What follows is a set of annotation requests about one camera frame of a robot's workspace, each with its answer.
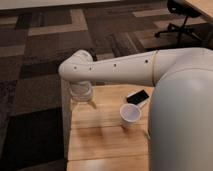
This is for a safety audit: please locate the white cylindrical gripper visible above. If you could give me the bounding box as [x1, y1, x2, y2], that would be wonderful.
[70, 81, 97, 112]

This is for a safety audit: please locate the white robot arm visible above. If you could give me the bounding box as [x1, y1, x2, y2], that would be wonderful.
[58, 47, 213, 171]

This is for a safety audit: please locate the black office chair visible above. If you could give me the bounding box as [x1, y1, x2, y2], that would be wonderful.
[154, 0, 210, 47]

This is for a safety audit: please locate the wooden desk corner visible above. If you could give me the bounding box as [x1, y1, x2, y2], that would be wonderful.
[185, 0, 213, 19]

